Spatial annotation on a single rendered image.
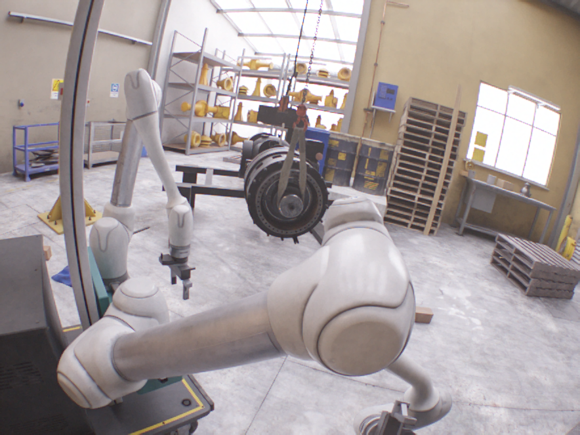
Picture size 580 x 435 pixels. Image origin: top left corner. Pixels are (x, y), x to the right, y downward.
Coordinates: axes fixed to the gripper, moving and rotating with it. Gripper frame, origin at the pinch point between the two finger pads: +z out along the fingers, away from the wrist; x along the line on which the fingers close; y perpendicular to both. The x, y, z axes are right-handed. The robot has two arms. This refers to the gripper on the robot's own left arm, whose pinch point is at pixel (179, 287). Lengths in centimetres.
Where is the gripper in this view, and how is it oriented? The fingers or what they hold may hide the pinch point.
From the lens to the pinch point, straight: 137.0
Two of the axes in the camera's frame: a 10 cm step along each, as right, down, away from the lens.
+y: 7.1, -1.0, 7.0
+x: -6.8, -3.4, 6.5
